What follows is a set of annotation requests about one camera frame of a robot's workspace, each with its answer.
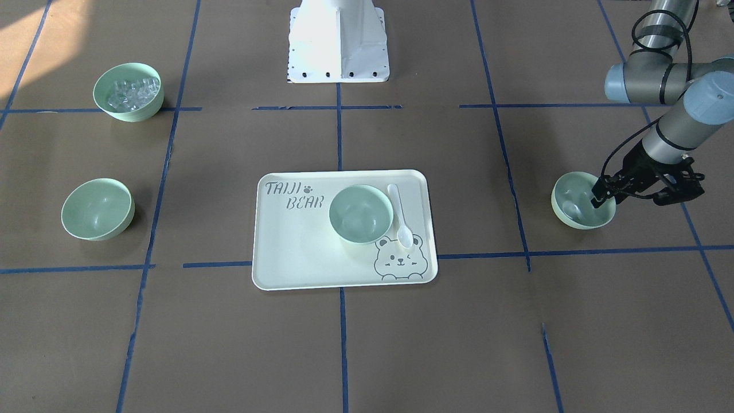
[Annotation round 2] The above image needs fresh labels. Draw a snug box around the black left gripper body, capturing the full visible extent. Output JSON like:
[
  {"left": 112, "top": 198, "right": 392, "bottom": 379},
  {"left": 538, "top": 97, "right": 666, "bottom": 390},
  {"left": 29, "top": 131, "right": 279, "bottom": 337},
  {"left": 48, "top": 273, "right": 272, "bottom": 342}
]
[{"left": 608, "top": 143, "right": 676, "bottom": 198}]

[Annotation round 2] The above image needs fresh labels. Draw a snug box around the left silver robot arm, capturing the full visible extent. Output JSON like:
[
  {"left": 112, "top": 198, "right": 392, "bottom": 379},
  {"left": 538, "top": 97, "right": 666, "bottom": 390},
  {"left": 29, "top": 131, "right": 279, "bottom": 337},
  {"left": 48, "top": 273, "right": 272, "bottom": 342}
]
[{"left": 591, "top": 1, "right": 733, "bottom": 208}]

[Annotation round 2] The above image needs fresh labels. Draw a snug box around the white plastic spoon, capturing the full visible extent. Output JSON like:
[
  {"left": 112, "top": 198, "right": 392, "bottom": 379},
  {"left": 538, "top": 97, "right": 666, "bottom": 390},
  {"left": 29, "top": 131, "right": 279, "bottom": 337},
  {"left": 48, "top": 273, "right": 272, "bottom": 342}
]
[{"left": 387, "top": 184, "right": 413, "bottom": 250}]

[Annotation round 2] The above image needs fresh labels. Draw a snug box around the green bowl on tray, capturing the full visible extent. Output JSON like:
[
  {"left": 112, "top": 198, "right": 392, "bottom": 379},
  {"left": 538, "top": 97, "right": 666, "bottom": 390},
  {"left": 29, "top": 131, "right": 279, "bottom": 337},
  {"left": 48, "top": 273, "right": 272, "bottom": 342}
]
[{"left": 329, "top": 185, "right": 395, "bottom": 245}]

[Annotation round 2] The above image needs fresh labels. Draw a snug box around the pale green serving tray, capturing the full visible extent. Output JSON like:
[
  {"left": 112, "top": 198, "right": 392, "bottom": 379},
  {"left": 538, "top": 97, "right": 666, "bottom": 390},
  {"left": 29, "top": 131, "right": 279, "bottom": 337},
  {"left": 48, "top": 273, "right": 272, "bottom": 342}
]
[{"left": 252, "top": 169, "right": 438, "bottom": 290}]

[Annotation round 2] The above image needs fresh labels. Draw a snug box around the green bowl with ice cubes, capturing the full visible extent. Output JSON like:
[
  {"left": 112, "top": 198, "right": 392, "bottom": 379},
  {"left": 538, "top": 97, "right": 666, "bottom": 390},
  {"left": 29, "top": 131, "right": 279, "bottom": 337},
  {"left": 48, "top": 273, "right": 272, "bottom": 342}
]
[{"left": 92, "top": 63, "right": 165, "bottom": 123}]

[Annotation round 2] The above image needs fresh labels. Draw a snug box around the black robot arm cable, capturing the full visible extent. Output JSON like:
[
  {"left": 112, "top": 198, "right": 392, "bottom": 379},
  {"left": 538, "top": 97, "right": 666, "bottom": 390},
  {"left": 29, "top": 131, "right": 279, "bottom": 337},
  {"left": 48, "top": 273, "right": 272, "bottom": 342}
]
[{"left": 599, "top": 9, "right": 694, "bottom": 184}]

